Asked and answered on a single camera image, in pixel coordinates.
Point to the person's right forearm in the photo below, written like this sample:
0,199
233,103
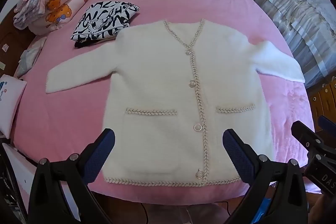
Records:
324,211

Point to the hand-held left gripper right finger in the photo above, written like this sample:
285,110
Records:
236,158

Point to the pink bear-print quilt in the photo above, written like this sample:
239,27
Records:
60,11

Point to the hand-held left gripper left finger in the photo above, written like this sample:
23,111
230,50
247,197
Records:
101,155

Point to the white panel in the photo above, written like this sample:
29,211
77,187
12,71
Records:
18,174

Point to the white embroidered pillow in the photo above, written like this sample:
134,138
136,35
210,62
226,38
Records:
10,103

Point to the white fluffy cardigan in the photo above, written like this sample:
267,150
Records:
157,69

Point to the wooden headboard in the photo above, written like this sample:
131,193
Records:
10,40

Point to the light blue cloth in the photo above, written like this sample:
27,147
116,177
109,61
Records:
30,56

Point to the wooden drawer cabinet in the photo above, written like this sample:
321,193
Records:
324,103

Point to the black and white printed garment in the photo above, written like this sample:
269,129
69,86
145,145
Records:
105,22

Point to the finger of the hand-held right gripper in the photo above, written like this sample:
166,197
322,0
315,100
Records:
326,123
304,134

